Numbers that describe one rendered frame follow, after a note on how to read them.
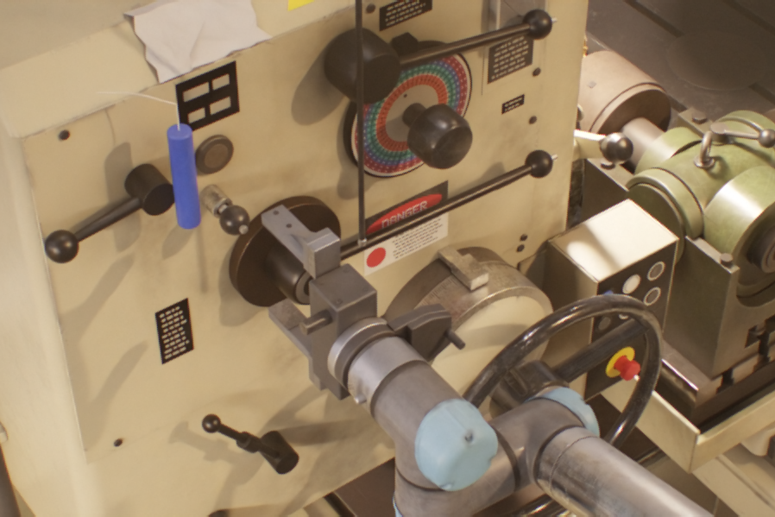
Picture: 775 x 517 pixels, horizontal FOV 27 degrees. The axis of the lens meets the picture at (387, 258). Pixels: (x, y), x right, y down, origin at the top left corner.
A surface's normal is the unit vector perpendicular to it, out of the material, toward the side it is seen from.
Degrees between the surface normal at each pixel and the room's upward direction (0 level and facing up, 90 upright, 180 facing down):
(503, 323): 60
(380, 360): 17
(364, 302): 90
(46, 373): 90
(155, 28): 55
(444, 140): 75
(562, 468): 48
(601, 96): 28
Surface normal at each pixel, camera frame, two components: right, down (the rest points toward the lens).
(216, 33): 0.40, 0.33
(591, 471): -0.49, -0.63
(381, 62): 0.61, 0.29
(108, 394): 0.58, 0.55
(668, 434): -0.81, 0.40
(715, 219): -0.66, -0.10
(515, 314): 0.67, 0.07
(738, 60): 0.00, -0.73
